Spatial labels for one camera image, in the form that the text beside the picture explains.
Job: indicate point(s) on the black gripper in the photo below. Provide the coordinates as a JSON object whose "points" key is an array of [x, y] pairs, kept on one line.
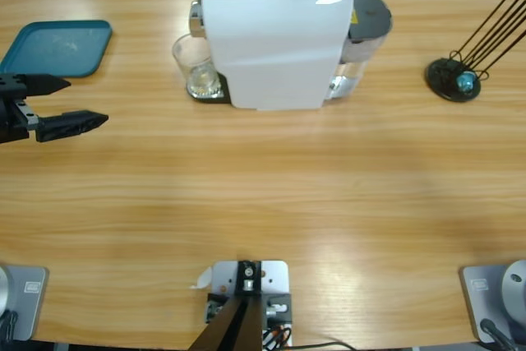
{"points": [[12, 121]]}

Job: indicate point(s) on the clear drinking glass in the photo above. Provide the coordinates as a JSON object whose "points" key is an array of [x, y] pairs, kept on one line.
{"points": [[193, 63]]}

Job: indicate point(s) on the white capsule coffee machine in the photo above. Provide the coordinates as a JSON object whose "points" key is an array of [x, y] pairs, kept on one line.
{"points": [[271, 47]]}

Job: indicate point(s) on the blue coffee capsule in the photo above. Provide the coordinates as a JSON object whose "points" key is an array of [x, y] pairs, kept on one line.
{"points": [[466, 81]]}

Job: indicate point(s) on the clear water tank black lid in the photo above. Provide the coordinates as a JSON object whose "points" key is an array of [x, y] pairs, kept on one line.
{"points": [[370, 14]]}

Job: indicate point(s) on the teal plastic tray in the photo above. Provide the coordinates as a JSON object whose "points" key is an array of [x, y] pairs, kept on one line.
{"points": [[61, 47]]}

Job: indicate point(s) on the black capsule holder with rods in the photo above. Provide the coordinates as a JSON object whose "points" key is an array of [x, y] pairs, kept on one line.
{"points": [[444, 79]]}

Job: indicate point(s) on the white paper tag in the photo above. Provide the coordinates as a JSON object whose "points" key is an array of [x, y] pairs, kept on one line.
{"points": [[203, 279]]}

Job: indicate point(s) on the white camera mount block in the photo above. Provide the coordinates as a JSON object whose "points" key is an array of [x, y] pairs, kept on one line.
{"points": [[275, 281]]}

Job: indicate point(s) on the black camera post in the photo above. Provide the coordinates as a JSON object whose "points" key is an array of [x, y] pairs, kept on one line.
{"points": [[242, 326]]}

